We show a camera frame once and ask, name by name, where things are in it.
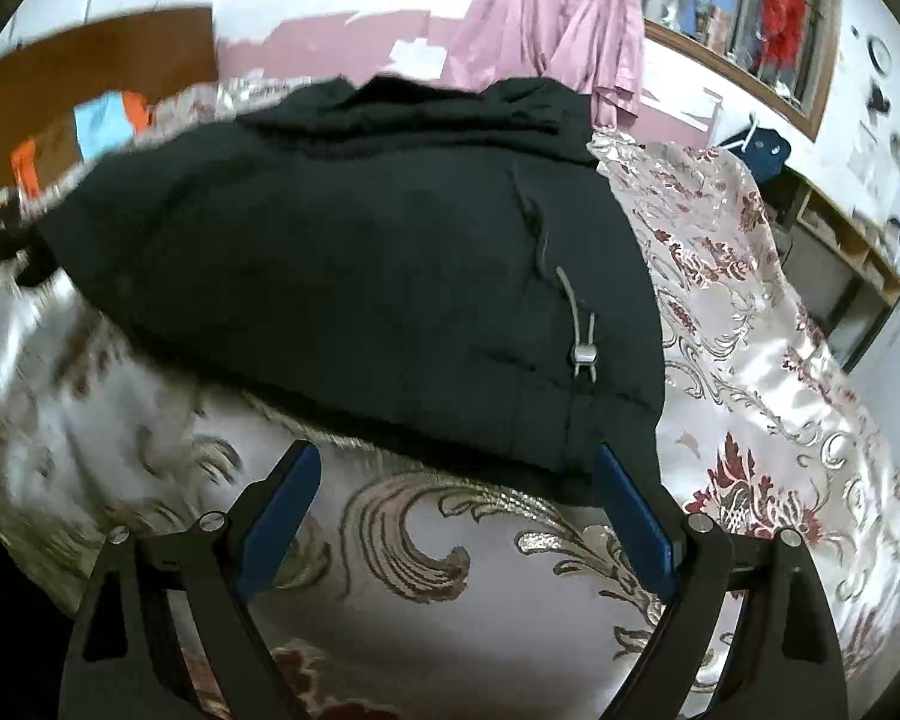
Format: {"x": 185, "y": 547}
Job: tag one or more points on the red hanging garment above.
{"x": 780, "y": 22}

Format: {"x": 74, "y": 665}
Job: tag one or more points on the wooden shelf desk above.
{"x": 881, "y": 277}

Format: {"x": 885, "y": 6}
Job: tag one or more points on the black wall ornament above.
{"x": 879, "y": 99}

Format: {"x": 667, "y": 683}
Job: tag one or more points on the wooden framed window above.
{"x": 825, "y": 75}

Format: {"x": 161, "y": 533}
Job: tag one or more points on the dark blue bag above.
{"x": 765, "y": 154}

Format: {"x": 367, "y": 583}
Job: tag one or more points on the black jacket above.
{"x": 345, "y": 255}

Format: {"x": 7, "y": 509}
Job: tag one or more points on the round wall clock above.
{"x": 879, "y": 54}

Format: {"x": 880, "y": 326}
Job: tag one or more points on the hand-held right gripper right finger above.
{"x": 637, "y": 517}

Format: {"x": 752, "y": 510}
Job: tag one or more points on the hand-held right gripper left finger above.
{"x": 277, "y": 517}

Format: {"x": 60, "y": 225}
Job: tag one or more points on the brown wooden headboard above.
{"x": 82, "y": 60}

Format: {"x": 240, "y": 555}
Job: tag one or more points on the pink curtain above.
{"x": 607, "y": 52}
{"x": 510, "y": 15}

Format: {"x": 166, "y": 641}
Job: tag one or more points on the floral satin bedspread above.
{"x": 757, "y": 390}

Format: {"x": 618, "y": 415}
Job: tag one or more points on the orange blue brown cloth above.
{"x": 101, "y": 124}

